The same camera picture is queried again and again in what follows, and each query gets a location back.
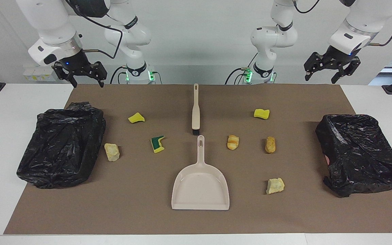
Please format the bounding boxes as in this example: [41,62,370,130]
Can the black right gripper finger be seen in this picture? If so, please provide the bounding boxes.
[93,61,107,88]
[55,70,77,88]

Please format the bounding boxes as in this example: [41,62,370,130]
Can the orange-striped toy croissant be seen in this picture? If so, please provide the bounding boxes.
[227,135,240,150]

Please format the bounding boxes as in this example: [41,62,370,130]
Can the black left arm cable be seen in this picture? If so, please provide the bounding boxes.
[293,0,392,47]

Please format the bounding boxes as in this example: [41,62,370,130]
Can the white wall socket box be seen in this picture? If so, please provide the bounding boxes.
[22,66,60,82]

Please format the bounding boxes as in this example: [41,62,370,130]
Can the beige hand brush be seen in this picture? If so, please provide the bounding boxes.
[191,83,201,136]

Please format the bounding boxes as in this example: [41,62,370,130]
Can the brown toy bread roll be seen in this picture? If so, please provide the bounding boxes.
[265,136,276,154]

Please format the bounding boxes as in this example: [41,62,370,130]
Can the black base cable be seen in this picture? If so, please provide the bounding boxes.
[225,67,251,84]
[110,66,128,84]

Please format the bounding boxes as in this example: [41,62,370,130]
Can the brown table mat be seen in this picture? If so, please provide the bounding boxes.
[4,84,392,235]

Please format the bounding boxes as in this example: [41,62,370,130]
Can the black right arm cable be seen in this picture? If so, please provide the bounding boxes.
[65,0,123,59]

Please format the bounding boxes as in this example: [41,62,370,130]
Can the black bag-lined bin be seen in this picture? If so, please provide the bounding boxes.
[316,114,392,198]
[16,101,106,189]

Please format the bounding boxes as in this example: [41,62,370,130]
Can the beige plastic dustpan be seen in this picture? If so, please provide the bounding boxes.
[171,135,230,210]

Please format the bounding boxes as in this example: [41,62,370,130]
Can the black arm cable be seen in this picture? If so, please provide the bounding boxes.
[65,0,123,59]
[293,0,392,47]

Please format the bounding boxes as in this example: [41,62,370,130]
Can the pale toy bread chunk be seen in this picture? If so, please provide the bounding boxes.
[104,143,120,162]
[266,178,285,195]

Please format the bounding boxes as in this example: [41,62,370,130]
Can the green and yellow sponge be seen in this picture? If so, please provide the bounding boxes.
[151,135,166,153]

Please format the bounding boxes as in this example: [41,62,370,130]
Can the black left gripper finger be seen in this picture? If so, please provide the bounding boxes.
[332,58,361,84]
[304,52,323,81]

